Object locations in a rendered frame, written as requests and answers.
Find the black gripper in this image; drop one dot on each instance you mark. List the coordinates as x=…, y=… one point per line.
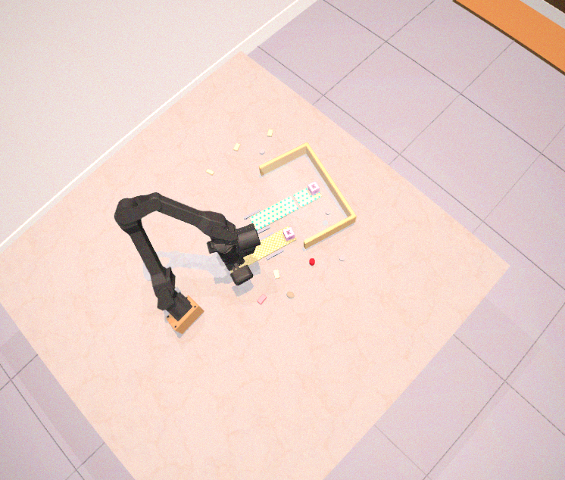
x=239, y=275

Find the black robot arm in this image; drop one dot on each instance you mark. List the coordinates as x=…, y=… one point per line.
x=226, y=237

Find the yellow crosshatched strip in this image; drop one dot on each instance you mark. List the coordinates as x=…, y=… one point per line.
x=268, y=245

